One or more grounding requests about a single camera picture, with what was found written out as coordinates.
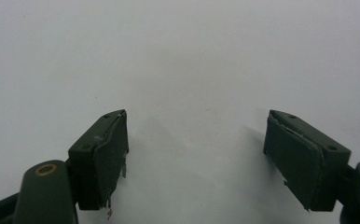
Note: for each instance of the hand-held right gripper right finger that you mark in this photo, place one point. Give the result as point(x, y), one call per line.
point(305, 161)

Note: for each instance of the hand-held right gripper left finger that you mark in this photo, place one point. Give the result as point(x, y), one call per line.
point(102, 161)

